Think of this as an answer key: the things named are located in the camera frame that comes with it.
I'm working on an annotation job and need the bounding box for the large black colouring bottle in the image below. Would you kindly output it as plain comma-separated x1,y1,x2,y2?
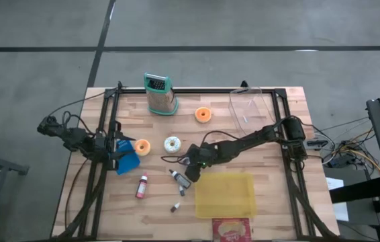
169,169,192,190

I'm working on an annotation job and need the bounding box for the blue plastic basket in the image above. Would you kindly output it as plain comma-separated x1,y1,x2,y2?
115,139,141,176

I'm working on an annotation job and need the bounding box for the red snack bag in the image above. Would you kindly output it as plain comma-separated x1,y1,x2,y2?
211,217,253,242

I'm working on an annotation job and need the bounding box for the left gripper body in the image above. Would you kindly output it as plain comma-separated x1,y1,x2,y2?
95,120,122,171

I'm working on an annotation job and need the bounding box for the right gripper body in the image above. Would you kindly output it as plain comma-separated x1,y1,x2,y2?
185,143,215,168

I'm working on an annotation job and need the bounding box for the large pink colouring bottle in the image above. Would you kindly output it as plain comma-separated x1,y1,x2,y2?
135,172,148,200

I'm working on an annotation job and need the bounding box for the yellow floor cable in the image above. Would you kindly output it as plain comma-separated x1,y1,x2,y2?
339,129,380,177

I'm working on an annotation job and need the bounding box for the grey power box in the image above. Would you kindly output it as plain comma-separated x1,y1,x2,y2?
330,156,355,169

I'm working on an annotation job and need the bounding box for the white paper sheet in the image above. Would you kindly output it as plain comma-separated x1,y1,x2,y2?
325,177,350,222

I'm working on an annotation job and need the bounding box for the teal handled box grater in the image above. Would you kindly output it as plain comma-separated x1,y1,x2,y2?
143,72,180,116

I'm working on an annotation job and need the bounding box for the clear plastic container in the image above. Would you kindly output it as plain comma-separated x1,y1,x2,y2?
228,86,277,135

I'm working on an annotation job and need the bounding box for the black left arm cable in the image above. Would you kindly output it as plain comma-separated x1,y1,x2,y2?
47,87,119,118

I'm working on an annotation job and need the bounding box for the cream round pad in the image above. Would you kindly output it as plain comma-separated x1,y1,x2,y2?
134,138,152,157

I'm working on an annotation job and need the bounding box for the black aluminium frame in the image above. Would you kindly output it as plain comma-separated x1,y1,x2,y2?
52,80,340,242

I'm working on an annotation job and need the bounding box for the yellow plastic container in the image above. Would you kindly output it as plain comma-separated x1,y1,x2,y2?
195,172,258,219

